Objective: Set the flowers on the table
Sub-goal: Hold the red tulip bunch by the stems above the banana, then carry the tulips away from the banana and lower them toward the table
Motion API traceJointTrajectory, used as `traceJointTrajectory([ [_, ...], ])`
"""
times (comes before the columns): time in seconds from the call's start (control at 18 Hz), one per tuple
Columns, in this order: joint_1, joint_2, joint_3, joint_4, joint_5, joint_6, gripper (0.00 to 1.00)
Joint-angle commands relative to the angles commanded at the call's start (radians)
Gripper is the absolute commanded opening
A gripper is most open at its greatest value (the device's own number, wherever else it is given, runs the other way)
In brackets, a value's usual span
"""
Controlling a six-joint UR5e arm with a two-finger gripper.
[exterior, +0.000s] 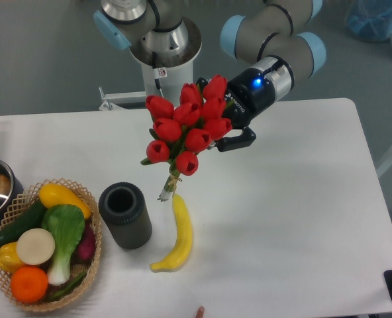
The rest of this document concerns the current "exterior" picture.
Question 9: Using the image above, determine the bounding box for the blue plastic bag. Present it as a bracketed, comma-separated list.
[344, 1, 392, 48]

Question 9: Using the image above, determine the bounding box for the purple sweet potato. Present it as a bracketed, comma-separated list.
[75, 223, 96, 262]

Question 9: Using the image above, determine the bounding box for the yellow banana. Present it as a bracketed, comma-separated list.
[150, 194, 193, 272]

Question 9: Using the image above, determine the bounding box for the woven wicker basket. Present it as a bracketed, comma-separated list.
[0, 178, 102, 313]

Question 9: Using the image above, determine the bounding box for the green chili pepper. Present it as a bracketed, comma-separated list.
[45, 272, 87, 302]

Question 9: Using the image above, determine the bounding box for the green bok choy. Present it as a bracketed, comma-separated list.
[42, 204, 85, 286]

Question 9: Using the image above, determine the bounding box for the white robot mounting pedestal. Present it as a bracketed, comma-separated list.
[99, 17, 202, 111]

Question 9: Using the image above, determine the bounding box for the yellow squash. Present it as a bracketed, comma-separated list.
[38, 183, 92, 220]

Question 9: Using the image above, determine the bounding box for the yellow bell pepper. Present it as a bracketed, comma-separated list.
[0, 242, 26, 274]

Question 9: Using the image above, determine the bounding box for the red tulip bouquet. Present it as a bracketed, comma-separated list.
[141, 75, 232, 201]

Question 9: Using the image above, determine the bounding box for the white round radish slice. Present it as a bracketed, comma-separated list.
[16, 228, 55, 266]

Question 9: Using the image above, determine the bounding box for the orange fruit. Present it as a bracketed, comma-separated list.
[10, 266, 48, 303]

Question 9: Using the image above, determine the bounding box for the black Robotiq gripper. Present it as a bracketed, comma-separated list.
[196, 56, 294, 152]

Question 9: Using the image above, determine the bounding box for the dark grey ribbed vase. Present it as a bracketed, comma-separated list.
[98, 182, 152, 250]

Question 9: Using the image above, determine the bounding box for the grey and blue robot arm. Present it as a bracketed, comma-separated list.
[93, 1, 326, 152]

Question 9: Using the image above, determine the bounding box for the green cucumber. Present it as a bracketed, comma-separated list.
[0, 199, 47, 248]

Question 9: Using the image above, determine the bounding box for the fingertip at bottom edge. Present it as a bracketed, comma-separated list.
[195, 306, 205, 318]

